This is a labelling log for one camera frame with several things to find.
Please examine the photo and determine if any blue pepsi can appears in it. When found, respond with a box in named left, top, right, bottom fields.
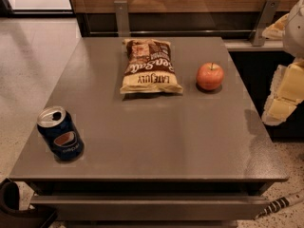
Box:
left=37, top=105, right=84, bottom=161

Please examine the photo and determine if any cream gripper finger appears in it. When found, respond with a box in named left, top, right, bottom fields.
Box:
left=262, top=14, right=289, bottom=40
left=261, top=59, right=304, bottom=126

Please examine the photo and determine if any black object on floor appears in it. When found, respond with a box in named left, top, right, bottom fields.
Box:
left=0, top=179, right=57, bottom=228

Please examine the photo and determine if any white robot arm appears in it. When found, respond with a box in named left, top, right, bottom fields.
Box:
left=261, top=0, right=304, bottom=126

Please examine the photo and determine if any right metal bracket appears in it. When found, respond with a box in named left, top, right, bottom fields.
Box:
left=249, top=0, right=280, bottom=47

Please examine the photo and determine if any left metal bracket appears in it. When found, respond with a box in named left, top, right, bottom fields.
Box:
left=114, top=0, right=130, bottom=37

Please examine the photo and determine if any metal bracket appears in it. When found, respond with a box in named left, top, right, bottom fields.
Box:
left=249, top=0, right=280, bottom=47
left=114, top=0, right=130, bottom=37

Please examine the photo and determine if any brown chips bag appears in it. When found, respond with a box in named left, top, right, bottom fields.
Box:
left=120, top=39, right=183, bottom=94

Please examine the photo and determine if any striped black white cable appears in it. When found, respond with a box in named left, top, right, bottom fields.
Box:
left=255, top=189, right=304, bottom=220

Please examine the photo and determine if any red apple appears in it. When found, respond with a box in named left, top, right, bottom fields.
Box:
left=196, top=63, right=224, bottom=90

